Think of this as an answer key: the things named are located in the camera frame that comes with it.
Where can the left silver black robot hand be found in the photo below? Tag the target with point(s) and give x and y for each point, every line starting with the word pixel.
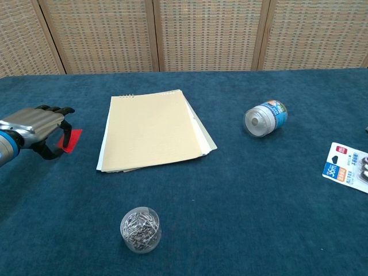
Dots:
pixel 31 122

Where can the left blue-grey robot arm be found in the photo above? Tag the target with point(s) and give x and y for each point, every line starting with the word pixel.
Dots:
pixel 5 149

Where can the correction tape blister pack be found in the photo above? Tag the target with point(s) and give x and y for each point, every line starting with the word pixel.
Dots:
pixel 345 164

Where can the woven bamboo screen panel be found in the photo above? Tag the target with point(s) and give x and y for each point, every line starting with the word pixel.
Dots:
pixel 23 37
pixel 210 34
pixel 100 34
pixel 316 34

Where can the beige paper notepad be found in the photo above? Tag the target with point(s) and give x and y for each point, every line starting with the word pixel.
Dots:
pixel 149 132

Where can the shiny silver ball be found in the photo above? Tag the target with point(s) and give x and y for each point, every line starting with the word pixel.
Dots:
pixel 141 230

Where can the blue carpet table mat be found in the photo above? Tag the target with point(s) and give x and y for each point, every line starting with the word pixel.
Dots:
pixel 230 201

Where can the clear jar with blue label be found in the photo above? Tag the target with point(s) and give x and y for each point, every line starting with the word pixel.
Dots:
pixel 266 118

